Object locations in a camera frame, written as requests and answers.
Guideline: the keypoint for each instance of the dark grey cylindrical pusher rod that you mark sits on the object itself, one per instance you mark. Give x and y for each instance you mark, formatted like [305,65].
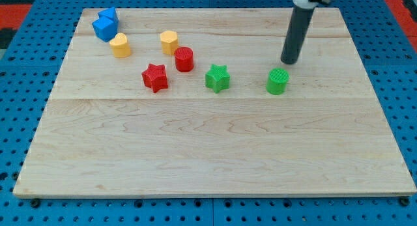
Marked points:
[296,34]

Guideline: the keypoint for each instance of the yellow hexagon block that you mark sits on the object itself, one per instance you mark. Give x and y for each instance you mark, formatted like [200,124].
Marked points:
[169,42]

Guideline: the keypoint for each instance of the green cylinder block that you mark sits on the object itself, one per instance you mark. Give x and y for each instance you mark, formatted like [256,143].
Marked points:
[277,81]

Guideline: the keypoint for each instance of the green star block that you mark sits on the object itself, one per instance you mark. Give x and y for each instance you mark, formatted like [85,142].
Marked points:
[217,78]

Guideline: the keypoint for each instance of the red cylinder block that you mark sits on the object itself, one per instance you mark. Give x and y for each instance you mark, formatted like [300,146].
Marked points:
[184,59]

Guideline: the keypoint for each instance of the wooden board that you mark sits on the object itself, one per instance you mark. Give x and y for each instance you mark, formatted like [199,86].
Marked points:
[104,134]

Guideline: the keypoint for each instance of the red star block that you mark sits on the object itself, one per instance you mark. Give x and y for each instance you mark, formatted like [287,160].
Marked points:
[155,77]

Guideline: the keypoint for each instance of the yellow heart block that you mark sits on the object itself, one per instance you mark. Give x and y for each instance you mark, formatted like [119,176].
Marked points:
[120,46]

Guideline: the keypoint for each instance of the blue pentagon block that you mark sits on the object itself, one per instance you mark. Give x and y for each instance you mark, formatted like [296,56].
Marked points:
[110,13]

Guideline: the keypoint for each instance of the blue cube block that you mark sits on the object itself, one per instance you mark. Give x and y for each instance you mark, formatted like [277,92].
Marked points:
[105,28]

